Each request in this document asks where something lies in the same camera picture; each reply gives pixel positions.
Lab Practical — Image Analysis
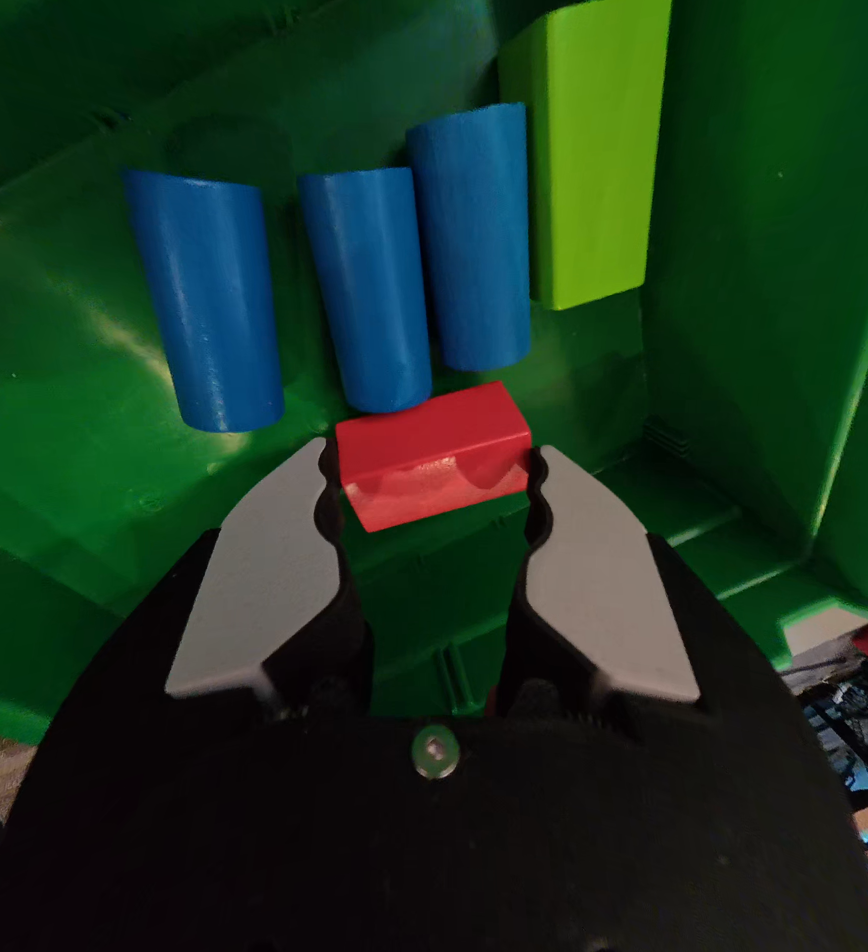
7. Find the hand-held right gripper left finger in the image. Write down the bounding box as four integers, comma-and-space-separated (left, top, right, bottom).
165, 437, 374, 718

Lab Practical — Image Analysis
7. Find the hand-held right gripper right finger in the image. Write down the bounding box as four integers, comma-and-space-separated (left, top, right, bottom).
495, 445, 703, 718

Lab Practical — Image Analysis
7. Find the red wooden block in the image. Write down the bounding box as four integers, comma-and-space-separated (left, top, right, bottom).
335, 381, 533, 534

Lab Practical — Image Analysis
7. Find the green plastic bin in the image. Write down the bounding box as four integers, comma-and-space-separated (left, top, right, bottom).
0, 0, 868, 746

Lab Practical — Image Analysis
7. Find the blue wooden cylinder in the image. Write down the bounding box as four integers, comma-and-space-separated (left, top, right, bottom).
122, 170, 286, 434
406, 103, 532, 373
297, 167, 434, 415

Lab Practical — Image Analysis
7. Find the light green wooden block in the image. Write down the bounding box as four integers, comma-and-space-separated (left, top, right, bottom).
497, 0, 673, 312

